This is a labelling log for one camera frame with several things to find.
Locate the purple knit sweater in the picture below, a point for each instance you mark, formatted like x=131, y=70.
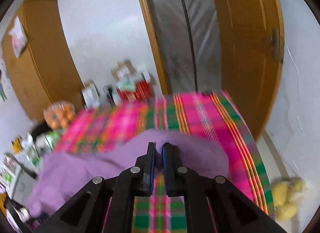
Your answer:
x=62, y=174

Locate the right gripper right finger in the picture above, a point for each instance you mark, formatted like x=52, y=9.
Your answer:
x=212, y=204

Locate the cardboard box with label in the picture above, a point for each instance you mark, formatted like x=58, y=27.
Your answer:
x=123, y=70

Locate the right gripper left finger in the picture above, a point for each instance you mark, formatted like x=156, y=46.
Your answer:
x=106, y=205

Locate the wooden wardrobe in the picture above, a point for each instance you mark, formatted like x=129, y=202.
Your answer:
x=45, y=71

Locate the white carton box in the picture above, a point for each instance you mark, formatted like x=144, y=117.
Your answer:
x=91, y=95

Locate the wooden door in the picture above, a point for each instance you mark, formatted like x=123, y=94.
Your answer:
x=252, y=53

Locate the yellow plush toy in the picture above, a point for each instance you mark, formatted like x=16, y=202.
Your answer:
x=288, y=195

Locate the pink plaid bed cover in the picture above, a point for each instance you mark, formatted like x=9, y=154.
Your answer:
x=212, y=117

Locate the plastic covered doorway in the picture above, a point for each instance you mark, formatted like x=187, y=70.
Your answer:
x=188, y=35

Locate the bag of oranges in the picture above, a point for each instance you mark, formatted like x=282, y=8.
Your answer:
x=59, y=115

